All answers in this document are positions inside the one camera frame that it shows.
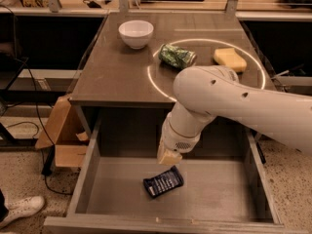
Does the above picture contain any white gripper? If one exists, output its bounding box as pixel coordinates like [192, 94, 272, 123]
[157, 101, 215, 165]

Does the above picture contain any dark blue snack bar wrapper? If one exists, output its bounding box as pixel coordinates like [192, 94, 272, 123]
[143, 166, 184, 198]

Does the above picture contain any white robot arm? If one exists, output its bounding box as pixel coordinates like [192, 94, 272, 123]
[157, 65, 312, 165]

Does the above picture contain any open grey drawer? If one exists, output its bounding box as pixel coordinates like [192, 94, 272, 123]
[44, 108, 307, 234]

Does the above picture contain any grey counter cabinet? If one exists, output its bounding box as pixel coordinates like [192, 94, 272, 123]
[70, 11, 274, 135]

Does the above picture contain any crushed green soda can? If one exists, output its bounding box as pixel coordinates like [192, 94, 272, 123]
[158, 44, 197, 70]

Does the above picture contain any brown cardboard box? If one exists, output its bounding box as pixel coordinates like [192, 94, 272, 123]
[35, 95, 90, 168]

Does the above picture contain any yellow sponge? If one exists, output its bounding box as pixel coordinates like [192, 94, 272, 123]
[213, 48, 247, 73]

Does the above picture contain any white ceramic bowl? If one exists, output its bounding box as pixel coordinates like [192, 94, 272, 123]
[118, 20, 154, 49]

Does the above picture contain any white sneaker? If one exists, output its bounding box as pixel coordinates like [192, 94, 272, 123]
[0, 196, 45, 228]

